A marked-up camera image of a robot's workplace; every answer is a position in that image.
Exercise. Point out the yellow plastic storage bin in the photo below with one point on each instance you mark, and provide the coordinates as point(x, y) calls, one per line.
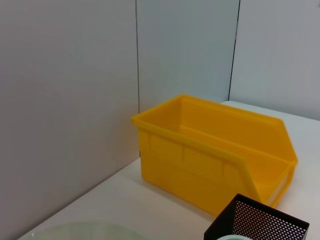
point(190, 175)

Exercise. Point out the black mesh pen holder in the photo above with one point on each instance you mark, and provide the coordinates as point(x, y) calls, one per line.
point(255, 220)

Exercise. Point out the clear green-label water bottle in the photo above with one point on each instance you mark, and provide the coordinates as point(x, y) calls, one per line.
point(228, 237)

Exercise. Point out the pale green glass fruit plate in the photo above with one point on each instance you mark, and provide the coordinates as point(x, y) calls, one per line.
point(87, 231)

